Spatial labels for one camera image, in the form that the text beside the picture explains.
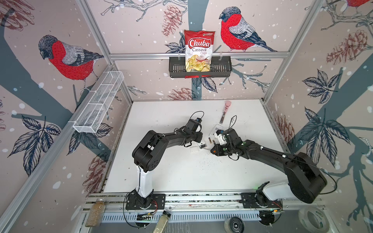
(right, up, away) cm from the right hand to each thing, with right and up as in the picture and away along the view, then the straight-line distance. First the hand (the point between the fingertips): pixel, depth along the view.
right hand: (210, 153), depth 86 cm
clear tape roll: (+49, -28, -16) cm, 59 cm away
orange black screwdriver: (+1, +2, -3) cm, 4 cm away
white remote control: (+7, +14, +17) cm, 23 cm away
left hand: (-5, +9, +10) cm, 14 cm away
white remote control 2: (-5, +3, +8) cm, 10 cm away
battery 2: (+4, +5, +10) cm, 12 cm away
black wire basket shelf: (+8, +55, +9) cm, 56 cm away
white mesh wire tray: (-63, +21, -16) cm, 68 cm away
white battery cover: (-10, +1, +6) cm, 12 cm away
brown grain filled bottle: (-57, -23, -19) cm, 65 cm away
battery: (+1, +6, +12) cm, 13 cm away
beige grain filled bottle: (-25, -26, -21) cm, 42 cm away
